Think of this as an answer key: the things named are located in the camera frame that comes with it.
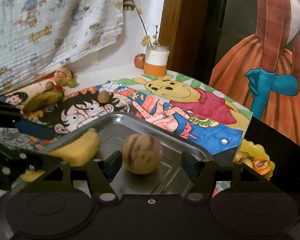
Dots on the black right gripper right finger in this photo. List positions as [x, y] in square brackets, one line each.
[204, 175]

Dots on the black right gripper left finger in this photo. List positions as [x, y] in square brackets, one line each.
[99, 174]

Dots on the yellow banana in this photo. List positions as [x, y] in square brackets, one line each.
[77, 153]

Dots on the striped pepino melon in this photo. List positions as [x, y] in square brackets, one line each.
[141, 153]
[62, 75]

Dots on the small brown longan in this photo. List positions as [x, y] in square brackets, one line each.
[103, 97]

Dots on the spotted ripe banana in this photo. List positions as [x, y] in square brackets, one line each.
[42, 100]

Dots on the small brown longan fruit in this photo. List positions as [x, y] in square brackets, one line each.
[49, 85]

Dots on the red cherry tomato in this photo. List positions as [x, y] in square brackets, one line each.
[57, 88]

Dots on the green grape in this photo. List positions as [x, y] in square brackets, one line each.
[72, 83]

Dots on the yellow flower decoration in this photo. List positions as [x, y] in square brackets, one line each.
[254, 156]

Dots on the Winnie the Pooh drawing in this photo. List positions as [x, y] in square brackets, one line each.
[192, 111]

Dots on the metal tray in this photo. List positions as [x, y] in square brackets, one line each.
[114, 128]

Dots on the anime character drawing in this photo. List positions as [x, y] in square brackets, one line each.
[83, 107]

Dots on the striped pepino melon by cloth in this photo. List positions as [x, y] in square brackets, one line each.
[62, 75]

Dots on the red apple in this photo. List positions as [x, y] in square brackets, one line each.
[139, 61]

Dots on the white orange jar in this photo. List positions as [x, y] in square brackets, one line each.
[156, 58]

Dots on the orange dress woman poster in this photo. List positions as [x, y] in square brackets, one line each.
[262, 71]

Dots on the yellow flower sprig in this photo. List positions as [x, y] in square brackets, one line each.
[150, 27]

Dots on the printed white cloth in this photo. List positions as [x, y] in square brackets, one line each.
[39, 36]

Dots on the brown wooden post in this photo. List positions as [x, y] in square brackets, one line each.
[181, 30]

